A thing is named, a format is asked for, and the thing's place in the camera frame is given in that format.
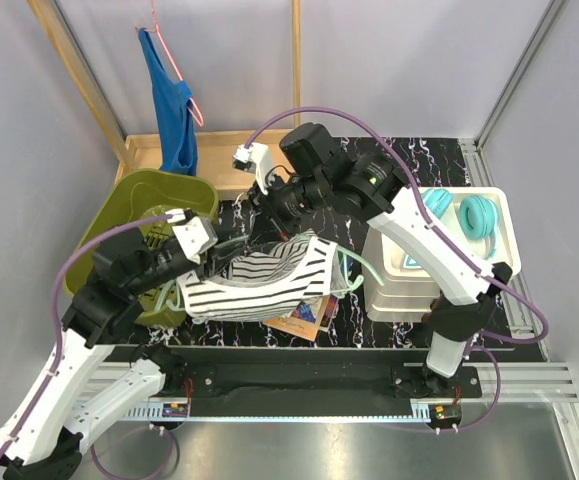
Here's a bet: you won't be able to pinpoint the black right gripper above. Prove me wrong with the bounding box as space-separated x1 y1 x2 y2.
246 172 329 246

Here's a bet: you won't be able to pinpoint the striped black white tank top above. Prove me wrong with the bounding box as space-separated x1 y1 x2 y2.
177 231 344 323

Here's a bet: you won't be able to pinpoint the mint green clothes hanger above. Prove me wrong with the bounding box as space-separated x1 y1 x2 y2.
151 234 386 316

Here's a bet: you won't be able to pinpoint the pink wire clothes hanger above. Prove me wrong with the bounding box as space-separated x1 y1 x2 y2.
136 0 205 127

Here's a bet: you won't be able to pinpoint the blue tank top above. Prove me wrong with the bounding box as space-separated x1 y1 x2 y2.
137 28 198 176

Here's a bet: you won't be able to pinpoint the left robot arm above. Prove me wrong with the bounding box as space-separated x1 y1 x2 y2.
0 225 220 479

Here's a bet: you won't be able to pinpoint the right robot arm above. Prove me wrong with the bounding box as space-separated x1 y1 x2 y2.
233 122 514 397

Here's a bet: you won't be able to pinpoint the wooden clothes rack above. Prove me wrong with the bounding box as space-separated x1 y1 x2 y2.
30 1 302 199

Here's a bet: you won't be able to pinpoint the olive green plastic basket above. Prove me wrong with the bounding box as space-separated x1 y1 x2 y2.
63 169 219 329

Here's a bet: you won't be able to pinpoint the blue storey treehouse book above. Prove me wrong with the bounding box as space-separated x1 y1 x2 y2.
292 296 339 332

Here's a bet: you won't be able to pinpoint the orange Othello book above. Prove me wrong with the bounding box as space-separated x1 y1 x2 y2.
264 311 321 341

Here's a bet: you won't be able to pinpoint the white drawer storage box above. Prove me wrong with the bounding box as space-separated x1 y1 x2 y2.
362 187 521 322

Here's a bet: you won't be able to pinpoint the teal cat ear headphones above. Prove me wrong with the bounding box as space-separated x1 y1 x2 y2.
422 188 500 260

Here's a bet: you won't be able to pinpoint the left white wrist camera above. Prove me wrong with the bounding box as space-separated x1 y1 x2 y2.
166 208 218 265

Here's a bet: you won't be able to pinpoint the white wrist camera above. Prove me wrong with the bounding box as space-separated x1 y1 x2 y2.
166 208 218 265
232 142 274 195

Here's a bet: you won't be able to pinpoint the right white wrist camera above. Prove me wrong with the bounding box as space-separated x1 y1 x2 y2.
232 142 274 195

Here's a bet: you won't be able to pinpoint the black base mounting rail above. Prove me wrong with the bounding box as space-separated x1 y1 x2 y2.
170 347 482 423

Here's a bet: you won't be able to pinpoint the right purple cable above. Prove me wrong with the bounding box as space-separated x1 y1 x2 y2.
246 106 552 435

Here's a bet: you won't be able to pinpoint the purple cable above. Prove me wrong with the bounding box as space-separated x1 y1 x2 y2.
0 212 190 480
246 106 552 435

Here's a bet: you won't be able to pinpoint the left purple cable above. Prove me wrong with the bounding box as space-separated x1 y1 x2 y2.
0 212 190 480

